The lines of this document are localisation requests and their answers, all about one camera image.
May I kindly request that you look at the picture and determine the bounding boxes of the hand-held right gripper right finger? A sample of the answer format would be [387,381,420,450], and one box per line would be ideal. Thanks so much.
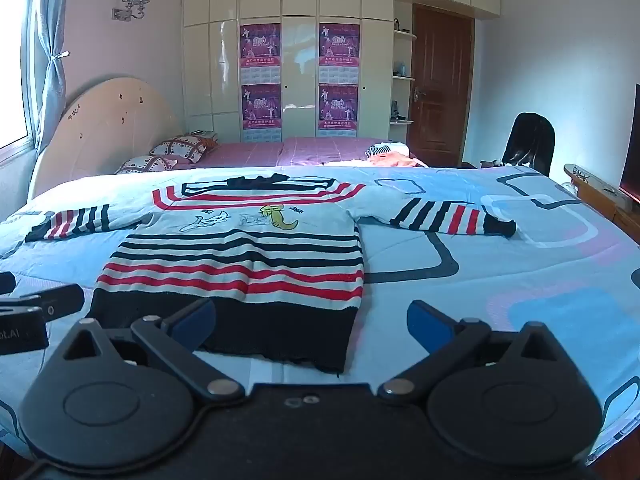
[377,300,577,406]

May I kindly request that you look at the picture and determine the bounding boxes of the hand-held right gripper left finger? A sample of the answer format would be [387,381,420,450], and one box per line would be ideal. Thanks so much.
[64,299,247,405]

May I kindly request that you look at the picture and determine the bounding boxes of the striped knit sweater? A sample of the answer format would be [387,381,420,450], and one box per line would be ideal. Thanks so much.
[25,172,517,374]

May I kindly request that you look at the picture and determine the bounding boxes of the orange clothes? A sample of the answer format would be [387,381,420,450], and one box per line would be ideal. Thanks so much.
[367,152,424,169]

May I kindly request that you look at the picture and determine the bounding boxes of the checked pillow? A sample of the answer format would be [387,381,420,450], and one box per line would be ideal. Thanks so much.
[115,154,194,175]
[150,133,221,164]

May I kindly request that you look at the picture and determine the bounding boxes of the black white striped cloth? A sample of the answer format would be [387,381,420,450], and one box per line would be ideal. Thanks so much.
[367,142,409,159]

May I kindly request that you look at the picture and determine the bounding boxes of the cream rounded headboard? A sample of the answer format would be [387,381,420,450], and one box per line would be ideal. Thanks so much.
[27,77,182,199]

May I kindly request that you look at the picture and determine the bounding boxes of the pink bed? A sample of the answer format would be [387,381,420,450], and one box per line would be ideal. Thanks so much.
[187,136,431,169]

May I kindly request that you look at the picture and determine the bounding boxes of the light blue curtain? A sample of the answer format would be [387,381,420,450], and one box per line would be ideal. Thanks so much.
[32,0,77,154]

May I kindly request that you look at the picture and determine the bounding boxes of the black chair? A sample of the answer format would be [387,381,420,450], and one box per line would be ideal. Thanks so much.
[501,112,556,177]

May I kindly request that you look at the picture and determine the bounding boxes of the window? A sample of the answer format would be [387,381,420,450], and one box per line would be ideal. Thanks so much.
[0,0,34,152]

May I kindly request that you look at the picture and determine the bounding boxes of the wooden tv cabinet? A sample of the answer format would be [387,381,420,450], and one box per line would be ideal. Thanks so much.
[563,162,640,247]

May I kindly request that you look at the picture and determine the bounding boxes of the brown wooden door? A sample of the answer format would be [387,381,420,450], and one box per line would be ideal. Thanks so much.
[407,4,475,167]

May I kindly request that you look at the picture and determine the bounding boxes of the corner shelf unit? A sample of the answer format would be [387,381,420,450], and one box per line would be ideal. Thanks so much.
[390,1,418,126]

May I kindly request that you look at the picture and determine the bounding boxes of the dark television screen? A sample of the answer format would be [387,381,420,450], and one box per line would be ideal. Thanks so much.
[618,82,640,202]

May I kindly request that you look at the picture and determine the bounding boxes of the cream glossy wardrobe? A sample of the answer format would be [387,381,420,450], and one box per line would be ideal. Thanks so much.
[181,0,502,147]

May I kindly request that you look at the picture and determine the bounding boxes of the purple wall poster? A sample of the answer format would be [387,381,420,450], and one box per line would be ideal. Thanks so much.
[317,83,360,139]
[241,84,283,144]
[318,22,361,84]
[240,22,282,86]

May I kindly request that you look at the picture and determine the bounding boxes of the wall lamp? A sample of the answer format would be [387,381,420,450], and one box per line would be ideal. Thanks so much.
[111,0,151,24]

